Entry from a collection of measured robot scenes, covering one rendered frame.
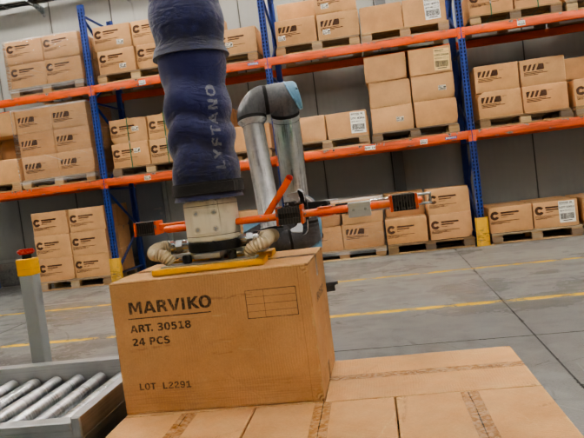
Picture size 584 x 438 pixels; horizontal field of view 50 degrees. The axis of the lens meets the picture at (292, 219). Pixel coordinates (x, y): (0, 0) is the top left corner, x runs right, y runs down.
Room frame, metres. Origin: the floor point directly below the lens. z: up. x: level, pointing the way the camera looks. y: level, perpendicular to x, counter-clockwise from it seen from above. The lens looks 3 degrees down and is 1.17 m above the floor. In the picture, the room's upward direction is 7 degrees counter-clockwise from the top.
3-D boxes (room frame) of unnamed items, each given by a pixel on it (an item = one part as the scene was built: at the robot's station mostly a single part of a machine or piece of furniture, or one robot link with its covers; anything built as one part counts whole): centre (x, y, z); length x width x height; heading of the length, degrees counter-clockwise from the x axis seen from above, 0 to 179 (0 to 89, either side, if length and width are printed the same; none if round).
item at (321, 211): (2.08, 0.04, 1.07); 0.93 x 0.30 x 0.04; 84
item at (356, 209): (1.94, -0.21, 1.07); 0.07 x 0.07 x 0.04; 84
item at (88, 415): (2.04, 0.61, 0.58); 0.70 x 0.03 x 0.06; 172
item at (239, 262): (1.89, 0.26, 0.97); 0.34 x 0.10 x 0.05; 84
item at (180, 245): (1.99, 0.25, 1.01); 0.34 x 0.25 x 0.06; 84
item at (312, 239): (2.40, -0.05, 0.96); 0.12 x 0.09 x 0.12; 94
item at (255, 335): (2.00, 0.24, 0.74); 0.60 x 0.40 x 0.40; 81
